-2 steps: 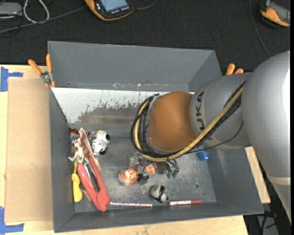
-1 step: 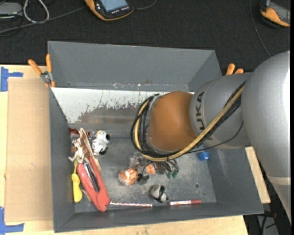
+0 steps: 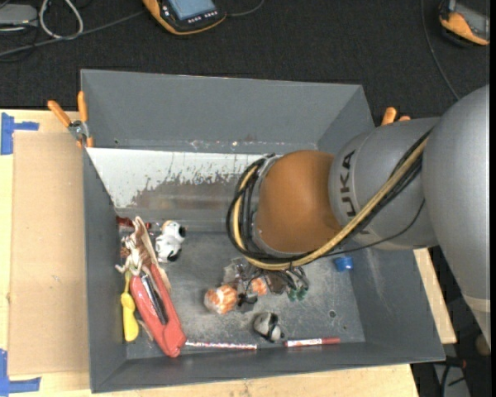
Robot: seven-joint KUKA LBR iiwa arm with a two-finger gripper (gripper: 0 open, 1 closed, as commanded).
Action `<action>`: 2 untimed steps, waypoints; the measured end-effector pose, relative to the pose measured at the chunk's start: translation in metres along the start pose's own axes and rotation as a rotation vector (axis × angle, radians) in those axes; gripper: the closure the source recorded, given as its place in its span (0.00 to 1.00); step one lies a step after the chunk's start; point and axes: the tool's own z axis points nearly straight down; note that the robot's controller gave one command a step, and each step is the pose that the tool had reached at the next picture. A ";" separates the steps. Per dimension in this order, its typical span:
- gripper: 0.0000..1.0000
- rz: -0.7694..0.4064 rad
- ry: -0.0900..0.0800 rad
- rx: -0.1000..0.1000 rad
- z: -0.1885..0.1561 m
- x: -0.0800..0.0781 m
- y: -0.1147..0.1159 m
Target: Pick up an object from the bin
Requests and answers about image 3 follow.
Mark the small orange ball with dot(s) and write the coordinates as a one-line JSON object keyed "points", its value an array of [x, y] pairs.
{"points": [[259, 287]]}

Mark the orange and white toy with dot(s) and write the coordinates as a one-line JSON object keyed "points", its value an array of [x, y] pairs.
{"points": [[222, 299]]}

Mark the red and white marker pen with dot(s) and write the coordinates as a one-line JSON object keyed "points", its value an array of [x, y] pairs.
{"points": [[312, 341]]}

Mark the blue bottle cap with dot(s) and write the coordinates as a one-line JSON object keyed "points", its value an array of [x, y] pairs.
{"points": [[343, 263]]}

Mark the thin red and white pen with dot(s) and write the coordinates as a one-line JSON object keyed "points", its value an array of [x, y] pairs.
{"points": [[221, 345]]}

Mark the white and black toy animal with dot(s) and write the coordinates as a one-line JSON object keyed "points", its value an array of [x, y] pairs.
{"points": [[168, 242]]}

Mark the red stapler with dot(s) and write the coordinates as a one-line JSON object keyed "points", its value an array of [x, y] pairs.
{"points": [[165, 325]]}

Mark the beige toy figure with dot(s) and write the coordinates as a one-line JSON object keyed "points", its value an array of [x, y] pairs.
{"points": [[135, 248]]}

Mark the yellow plastic toy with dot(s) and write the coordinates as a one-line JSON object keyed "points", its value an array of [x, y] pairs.
{"points": [[130, 325]]}

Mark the grey metal bin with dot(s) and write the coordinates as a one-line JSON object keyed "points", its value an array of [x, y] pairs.
{"points": [[215, 110]]}

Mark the brown cardboard board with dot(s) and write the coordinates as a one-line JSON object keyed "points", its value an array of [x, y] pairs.
{"points": [[45, 242]]}

